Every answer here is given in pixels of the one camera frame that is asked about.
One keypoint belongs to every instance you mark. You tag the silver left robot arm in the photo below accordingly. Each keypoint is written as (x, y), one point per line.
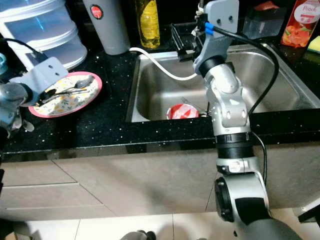
(10, 102)

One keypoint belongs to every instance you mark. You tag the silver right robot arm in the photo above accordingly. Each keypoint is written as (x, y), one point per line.
(227, 105)

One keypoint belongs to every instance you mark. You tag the metal spoon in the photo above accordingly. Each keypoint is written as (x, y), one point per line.
(84, 83)

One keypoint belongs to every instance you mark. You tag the floral plate with pink rim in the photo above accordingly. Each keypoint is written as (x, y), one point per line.
(75, 105)

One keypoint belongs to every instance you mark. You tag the chrome faucet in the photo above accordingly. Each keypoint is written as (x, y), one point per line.
(200, 6)

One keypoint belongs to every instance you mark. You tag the yellow cooking oil bottle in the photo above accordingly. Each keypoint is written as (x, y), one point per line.
(148, 22)

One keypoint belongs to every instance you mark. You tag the stainless steel sink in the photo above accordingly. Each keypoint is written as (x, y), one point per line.
(155, 90)

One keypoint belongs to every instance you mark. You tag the metal cutlery piece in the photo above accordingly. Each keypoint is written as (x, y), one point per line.
(195, 107)

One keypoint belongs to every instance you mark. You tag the red bowl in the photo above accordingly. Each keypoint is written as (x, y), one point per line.
(182, 111)

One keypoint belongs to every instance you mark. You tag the clear box with black base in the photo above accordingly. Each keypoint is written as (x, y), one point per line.
(265, 20)

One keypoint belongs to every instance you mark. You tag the grey tumbler with red logo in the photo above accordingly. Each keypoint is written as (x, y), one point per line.
(109, 27)

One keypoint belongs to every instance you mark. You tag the stacked clear plastic container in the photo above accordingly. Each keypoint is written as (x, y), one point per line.
(40, 25)

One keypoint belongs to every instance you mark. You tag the red peach juice carton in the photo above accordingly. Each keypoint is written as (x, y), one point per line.
(301, 22)

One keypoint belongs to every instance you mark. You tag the beige cabinet drawers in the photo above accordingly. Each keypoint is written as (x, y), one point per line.
(130, 180)

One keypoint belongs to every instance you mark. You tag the yellow sponge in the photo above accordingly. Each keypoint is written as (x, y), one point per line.
(314, 45)

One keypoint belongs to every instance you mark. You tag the grey robot foot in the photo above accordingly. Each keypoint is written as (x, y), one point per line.
(137, 235)

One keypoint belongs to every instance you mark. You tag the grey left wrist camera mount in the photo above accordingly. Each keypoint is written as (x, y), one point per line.
(42, 75)

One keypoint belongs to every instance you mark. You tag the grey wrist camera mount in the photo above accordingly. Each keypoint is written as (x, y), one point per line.
(42, 75)
(220, 20)

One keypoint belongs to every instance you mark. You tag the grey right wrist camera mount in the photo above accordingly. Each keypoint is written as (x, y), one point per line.
(220, 20)

